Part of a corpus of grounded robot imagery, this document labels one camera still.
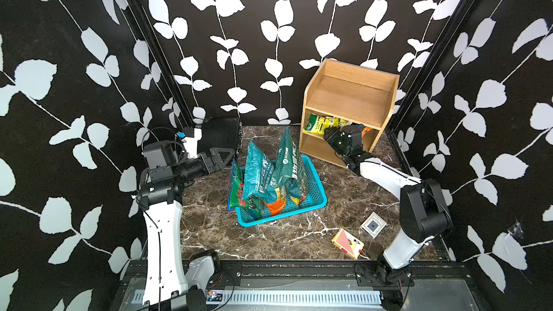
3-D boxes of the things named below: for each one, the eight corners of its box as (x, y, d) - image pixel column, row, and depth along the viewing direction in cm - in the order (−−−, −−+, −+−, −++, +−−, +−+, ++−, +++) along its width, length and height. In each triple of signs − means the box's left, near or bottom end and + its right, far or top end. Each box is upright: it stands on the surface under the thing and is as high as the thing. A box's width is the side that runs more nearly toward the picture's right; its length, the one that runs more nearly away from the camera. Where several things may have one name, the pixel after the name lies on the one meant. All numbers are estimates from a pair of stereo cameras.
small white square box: (373, 240, 84) (375, 238, 82) (359, 226, 87) (361, 224, 86) (386, 226, 88) (388, 224, 86) (372, 213, 91) (373, 211, 89)
